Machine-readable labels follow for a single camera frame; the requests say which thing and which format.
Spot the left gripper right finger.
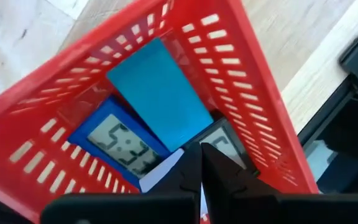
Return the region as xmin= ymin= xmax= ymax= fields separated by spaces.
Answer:
xmin=202 ymin=142 xmax=358 ymax=224

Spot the teal digital clock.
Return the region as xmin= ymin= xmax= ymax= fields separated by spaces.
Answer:
xmin=106 ymin=37 xmax=214 ymax=152

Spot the white digital clock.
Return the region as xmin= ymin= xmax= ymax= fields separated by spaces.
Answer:
xmin=139 ymin=147 xmax=205 ymax=218

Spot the blue digital clock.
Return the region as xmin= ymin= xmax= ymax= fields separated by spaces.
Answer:
xmin=68 ymin=95 xmax=172 ymax=189

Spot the black digital clock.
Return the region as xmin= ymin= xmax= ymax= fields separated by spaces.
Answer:
xmin=183 ymin=116 xmax=259 ymax=177

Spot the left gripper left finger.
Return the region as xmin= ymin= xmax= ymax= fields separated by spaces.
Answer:
xmin=40 ymin=142 xmax=203 ymax=224

